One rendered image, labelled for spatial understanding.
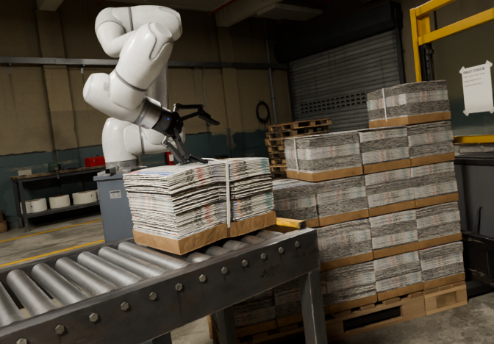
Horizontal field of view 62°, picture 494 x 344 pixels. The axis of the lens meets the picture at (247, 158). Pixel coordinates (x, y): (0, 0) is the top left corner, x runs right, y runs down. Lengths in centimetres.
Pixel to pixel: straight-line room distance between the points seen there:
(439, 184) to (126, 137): 170
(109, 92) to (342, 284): 158
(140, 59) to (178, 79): 846
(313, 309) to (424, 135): 141
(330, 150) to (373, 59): 768
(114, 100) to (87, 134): 744
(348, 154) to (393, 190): 33
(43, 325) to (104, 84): 60
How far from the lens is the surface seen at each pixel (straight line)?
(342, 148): 217
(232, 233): 124
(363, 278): 233
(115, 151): 202
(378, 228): 232
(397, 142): 235
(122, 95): 116
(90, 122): 863
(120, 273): 111
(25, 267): 140
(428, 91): 250
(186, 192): 114
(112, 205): 205
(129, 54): 113
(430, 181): 249
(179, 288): 100
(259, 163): 130
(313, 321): 133
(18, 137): 832
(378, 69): 966
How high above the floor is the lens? 110
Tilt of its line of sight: 3 degrees down
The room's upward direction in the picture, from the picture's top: 7 degrees counter-clockwise
